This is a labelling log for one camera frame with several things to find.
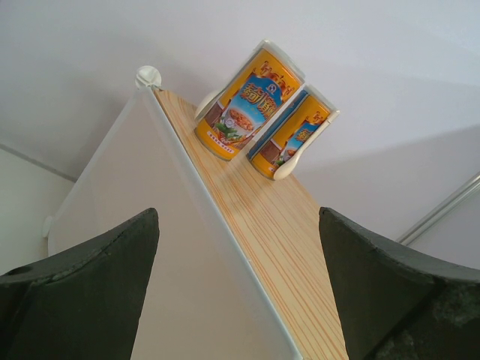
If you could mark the yellow porridge can with spoon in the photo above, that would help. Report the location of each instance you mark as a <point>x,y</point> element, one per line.
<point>279,149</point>

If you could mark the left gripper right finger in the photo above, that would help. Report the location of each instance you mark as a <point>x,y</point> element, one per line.
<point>394,302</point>

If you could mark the wooden cube cabinet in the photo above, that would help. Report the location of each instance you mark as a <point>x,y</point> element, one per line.
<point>239,272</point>

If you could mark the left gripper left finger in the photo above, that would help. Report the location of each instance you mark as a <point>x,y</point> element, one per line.
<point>84,302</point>

